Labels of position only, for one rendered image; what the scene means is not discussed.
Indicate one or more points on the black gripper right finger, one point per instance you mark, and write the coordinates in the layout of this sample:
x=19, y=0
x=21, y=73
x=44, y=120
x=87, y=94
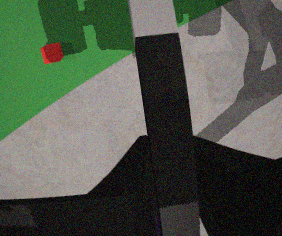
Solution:
x=240, y=193

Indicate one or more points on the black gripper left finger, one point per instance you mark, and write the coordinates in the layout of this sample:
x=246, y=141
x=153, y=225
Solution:
x=122, y=204

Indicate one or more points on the green flat mat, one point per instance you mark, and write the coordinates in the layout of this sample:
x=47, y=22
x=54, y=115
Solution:
x=94, y=34

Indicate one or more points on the red cube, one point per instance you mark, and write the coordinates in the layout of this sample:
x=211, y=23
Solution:
x=51, y=53

